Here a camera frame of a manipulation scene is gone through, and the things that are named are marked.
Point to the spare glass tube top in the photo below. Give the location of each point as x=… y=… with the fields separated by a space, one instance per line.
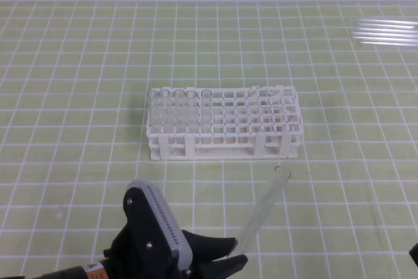
x=400 y=23

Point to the green grid tablecloth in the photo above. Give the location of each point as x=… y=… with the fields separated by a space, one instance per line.
x=74 y=78

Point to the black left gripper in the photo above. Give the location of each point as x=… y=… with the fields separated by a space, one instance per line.
x=152 y=244

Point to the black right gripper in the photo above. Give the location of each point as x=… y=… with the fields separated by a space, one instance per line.
x=413 y=252

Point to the spare glass tube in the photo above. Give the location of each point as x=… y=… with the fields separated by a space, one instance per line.
x=390 y=43
x=385 y=35
x=400 y=23
x=385 y=28

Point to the clear glass test tube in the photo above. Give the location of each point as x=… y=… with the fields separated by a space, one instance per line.
x=263 y=208
x=206 y=112

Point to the spare glass tube bottom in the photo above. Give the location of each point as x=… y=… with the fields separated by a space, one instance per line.
x=390 y=43

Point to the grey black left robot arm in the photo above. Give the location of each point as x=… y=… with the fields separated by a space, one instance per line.
x=104 y=268

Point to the white plastic test tube rack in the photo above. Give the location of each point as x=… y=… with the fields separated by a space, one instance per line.
x=260 y=122

